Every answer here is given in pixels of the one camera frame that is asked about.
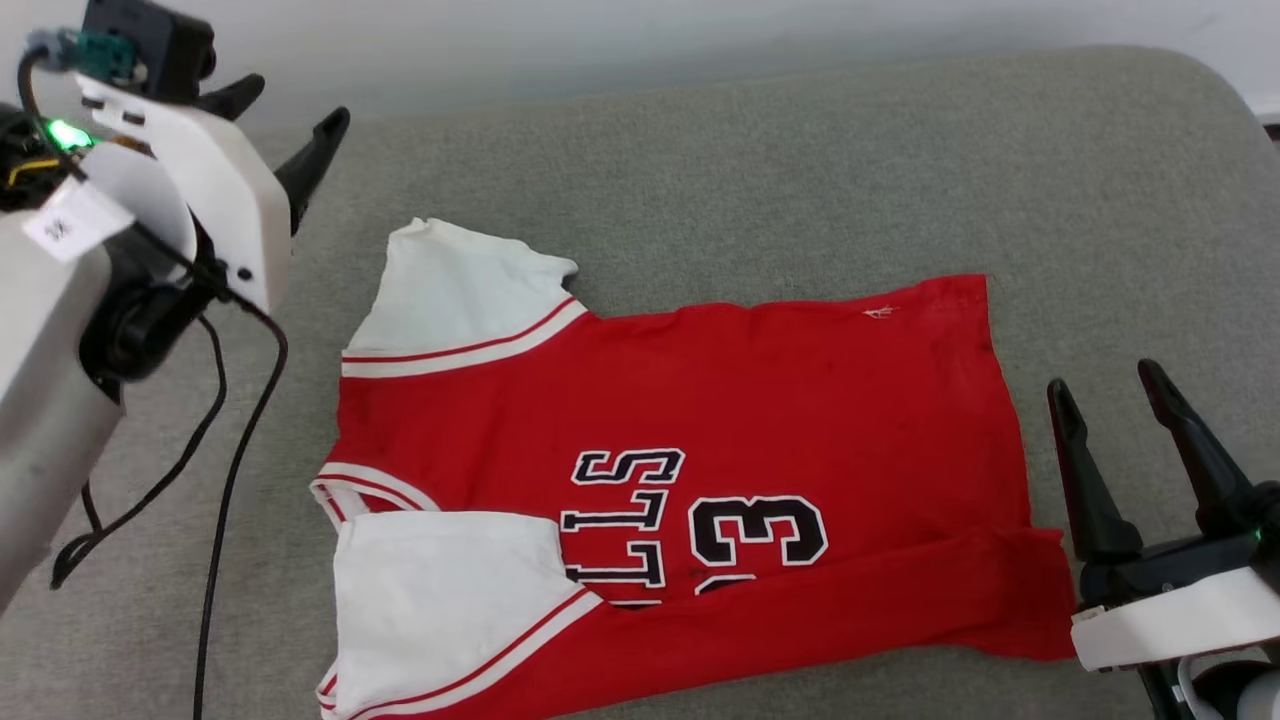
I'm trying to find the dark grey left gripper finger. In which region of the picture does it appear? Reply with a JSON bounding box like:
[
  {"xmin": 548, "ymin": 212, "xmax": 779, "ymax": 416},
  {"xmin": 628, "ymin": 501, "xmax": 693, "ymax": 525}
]
[
  {"xmin": 275, "ymin": 106, "xmax": 352, "ymax": 239},
  {"xmin": 195, "ymin": 75, "xmax": 267, "ymax": 122}
]

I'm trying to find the green connector board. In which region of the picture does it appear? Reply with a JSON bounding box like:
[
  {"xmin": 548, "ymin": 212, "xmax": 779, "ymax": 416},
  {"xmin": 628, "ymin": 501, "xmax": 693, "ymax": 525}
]
[{"xmin": 30, "ymin": 28, "xmax": 149, "ymax": 86}]

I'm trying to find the thin black cable with plug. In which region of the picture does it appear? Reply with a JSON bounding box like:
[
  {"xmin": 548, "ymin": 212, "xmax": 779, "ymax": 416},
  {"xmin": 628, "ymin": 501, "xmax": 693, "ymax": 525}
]
[{"xmin": 50, "ymin": 315, "xmax": 229, "ymax": 591}]

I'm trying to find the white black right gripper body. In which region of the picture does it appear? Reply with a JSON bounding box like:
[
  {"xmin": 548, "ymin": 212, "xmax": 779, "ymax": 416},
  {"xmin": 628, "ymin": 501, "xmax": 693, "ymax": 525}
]
[{"xmin": 1070, "ymin": 480, "xmax": 1280, "ymax": 673}]

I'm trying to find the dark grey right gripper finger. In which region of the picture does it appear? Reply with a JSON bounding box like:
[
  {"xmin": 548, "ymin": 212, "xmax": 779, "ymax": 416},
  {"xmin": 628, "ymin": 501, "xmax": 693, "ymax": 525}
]
[
  {"xmin": 1047, "ymin": 378, "xmax": 1142, "ymax": 564},
  {"xmin": 1138, "ymin": 360, "xmax": 1257, "ymax": 537}
]

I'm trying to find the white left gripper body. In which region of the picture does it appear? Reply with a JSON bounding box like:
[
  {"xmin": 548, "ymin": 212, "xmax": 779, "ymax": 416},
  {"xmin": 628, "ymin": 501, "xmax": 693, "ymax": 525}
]
[{"xmin": 75, "ymin": 70, "xmax": 296, "ymax": 316}]

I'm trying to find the white paper label tag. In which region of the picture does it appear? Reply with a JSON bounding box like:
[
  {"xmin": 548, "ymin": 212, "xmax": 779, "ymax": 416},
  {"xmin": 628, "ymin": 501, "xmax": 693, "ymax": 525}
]
[{"xmin": 22, "ymin": 180, "xmax": 136, "ymax": 263}]

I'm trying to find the red and white jersey shirt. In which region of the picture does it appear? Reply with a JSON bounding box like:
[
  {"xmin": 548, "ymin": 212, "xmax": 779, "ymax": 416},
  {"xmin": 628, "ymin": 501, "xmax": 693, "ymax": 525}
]
[{"xmin": 310, "ymin": 217, "xmax": 1079, "ymax": 720}]

